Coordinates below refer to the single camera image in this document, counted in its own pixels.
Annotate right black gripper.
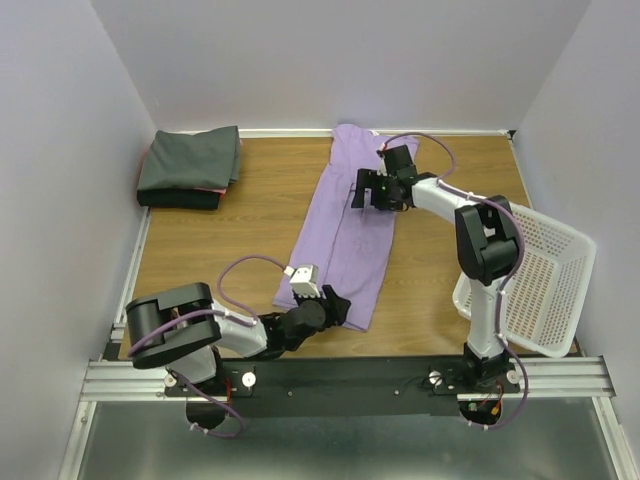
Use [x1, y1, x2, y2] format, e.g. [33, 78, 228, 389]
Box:
[350, 168, 403, 212]

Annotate purple t shirt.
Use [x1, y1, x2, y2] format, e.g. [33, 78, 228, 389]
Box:
[289, 124, 395, 332]

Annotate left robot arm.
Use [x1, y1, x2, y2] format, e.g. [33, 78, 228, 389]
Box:
[125, 282, 351, 395]

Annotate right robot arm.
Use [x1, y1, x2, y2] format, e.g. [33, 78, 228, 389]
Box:
[351, 145, 524, 392]

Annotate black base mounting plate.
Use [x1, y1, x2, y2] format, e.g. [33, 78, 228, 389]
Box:
[164, 355, 521, 426]

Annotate folded dark grey t shirt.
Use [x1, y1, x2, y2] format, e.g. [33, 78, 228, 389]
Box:
[136, 125, 241, 211]

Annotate white plastic laundry basket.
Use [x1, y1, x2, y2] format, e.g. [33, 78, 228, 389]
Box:
[452, 203, 596, 358]

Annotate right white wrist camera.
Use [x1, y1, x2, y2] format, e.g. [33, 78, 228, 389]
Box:
[377, 146, 398, 175]

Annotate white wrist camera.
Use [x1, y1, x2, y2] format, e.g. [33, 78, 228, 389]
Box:
[289, 264, 320, 298]
[377, 146, 398, 175]

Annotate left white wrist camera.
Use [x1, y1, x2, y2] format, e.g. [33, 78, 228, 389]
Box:
[289, 264, 320, 298]

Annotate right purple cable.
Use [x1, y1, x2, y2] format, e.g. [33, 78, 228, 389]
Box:
[377, 132, 529, 432]

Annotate aluminium extrusion rail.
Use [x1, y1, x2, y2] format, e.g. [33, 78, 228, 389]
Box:
[80, 357, 616, 402]

